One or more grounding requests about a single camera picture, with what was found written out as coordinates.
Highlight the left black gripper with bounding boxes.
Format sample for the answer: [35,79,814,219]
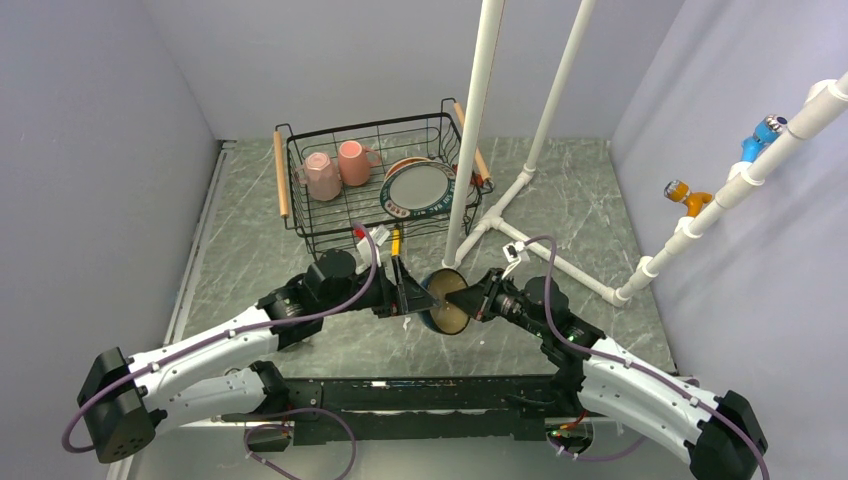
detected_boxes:
[321,255,441,319]

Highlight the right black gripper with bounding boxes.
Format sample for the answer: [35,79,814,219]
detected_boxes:
[446,267,549,339]

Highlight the dark bowl cream inside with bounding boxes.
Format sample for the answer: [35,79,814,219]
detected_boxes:
[419,268,470,336]

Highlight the green rimmed white plate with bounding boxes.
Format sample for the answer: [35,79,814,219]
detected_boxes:
[379,160,456,219]

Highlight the orange plate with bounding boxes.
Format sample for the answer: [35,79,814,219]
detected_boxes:
[385,156,431,179]

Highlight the pink mug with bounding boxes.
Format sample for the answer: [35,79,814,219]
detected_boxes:
[337,140,382,187]
[295,152,342,202]

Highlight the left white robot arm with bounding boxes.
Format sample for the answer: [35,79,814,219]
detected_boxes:
[77,250,439,464]

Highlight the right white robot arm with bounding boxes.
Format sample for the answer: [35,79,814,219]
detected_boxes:
[427,268,769,479]

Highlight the orange tap on pipe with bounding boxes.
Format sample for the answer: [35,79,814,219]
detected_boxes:
[664,180,713,218]

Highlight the blue tap on pipe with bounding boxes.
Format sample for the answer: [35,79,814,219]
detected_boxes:
[740,114,788,163]

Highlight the yellow handled utensil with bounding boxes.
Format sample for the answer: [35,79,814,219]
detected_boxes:
[391,225,403,257]

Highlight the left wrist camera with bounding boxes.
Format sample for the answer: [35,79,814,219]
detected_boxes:
[354,225,390,274]

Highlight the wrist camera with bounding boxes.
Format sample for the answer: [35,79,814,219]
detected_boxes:
[502,241,529,278]
[354,225,390,274]

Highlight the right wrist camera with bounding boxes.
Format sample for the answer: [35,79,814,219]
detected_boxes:
[502,241,529,278]

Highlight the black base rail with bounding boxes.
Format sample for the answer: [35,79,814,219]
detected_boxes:
[233,374,595,454]

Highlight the red handled scissors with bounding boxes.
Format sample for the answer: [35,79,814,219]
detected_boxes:
[469,171,484,187]

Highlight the black wire dish rack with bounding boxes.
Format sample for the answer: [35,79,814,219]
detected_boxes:
[273,97,465,257]

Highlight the white pvc pipe frame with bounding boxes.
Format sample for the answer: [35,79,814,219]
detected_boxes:
[441,1,847,307]

